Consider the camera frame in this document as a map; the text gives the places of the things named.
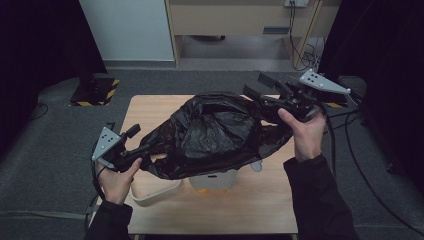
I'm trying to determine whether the black socket cable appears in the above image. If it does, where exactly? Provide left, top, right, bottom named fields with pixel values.
left=288, top=1, right=323, bottom=73

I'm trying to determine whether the grey wall socket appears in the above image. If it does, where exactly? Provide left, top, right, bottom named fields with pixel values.
left=284, top=0, right=310, bottom=8

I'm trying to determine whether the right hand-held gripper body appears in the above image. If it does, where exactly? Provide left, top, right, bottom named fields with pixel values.
left=279, top=68, right=352, bottom=123

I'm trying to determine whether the long black floor cable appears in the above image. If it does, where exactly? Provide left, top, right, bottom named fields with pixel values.
left=344, top=109, right=424, bottom=236

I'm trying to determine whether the left hand-held gripper cable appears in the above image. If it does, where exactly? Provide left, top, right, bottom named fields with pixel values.
left=84, top=153, right=108, bottom=231

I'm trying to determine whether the person's right hand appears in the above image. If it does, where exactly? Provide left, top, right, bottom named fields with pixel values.
left=277, top=108, right=327, bottom=163

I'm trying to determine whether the black curtain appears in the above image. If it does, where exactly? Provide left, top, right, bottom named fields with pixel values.
left=0, top=0, right=108, bottom=158
left=318, top=0, right=424, bottom=194

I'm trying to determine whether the white bin rim ring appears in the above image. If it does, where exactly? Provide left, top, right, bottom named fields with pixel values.
left=129, top=178, right=183, bottom=208

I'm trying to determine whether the black garbage bag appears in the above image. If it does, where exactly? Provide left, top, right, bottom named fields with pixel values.
left=139, top=92, right=296, bottom=181

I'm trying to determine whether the light wooden desk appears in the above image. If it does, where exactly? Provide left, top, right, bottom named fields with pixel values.
left=165, top=0, right=343, bottom=68

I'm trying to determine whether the person's left hand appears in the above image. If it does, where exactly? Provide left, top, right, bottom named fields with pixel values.
left=95, top=157, right=143, bottom=205

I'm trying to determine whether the white cabinet panel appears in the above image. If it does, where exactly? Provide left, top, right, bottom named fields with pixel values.
left=79, top=0, right=176, bottom=63

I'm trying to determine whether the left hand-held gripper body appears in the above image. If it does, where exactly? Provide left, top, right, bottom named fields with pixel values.
left=91, top=126, right=138, bottom=173

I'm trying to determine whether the short black floor cable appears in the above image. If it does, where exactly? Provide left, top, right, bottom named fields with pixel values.
left=29, top=103, right=50, bottom=121

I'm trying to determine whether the white trash bin with face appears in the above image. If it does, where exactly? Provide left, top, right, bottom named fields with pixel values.
left=188, top=159, right=264, bottom=195

